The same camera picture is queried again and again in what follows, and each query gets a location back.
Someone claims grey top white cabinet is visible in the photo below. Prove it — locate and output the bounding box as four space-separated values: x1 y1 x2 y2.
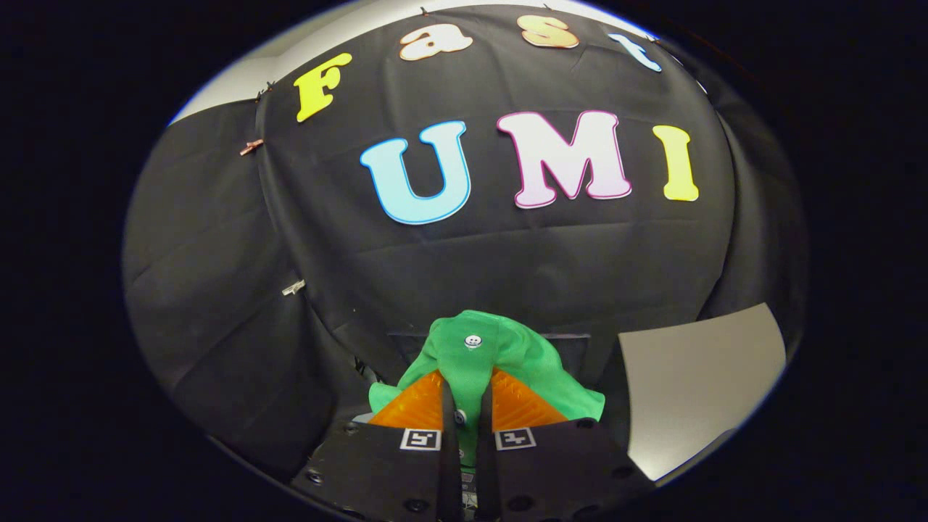
618 303 787 481

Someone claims green button shirt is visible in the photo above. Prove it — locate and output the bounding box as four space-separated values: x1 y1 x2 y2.
368 310 606 468

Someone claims black backdrop cloth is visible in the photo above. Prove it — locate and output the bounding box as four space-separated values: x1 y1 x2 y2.
123 4 809 481

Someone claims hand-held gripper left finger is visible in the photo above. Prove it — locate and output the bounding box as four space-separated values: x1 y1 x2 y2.
290 370 462 522

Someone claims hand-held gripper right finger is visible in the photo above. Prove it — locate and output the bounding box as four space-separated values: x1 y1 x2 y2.
475 366 655 522

